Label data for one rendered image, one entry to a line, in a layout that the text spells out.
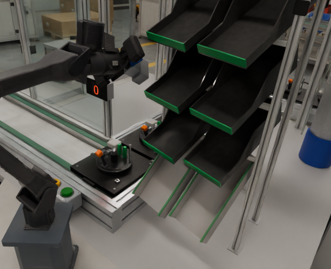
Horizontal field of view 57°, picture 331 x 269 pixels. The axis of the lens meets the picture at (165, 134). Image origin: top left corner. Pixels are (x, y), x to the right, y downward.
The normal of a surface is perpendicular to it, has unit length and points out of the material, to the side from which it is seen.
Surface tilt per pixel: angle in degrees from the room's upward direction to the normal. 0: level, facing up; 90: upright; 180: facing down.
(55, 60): 12
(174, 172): 45
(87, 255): 0
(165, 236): 0
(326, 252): 90
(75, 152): 0
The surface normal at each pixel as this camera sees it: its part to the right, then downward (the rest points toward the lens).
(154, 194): -0.47, -0.39
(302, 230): 0.07, -0.85
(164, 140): -0.25, -0.64
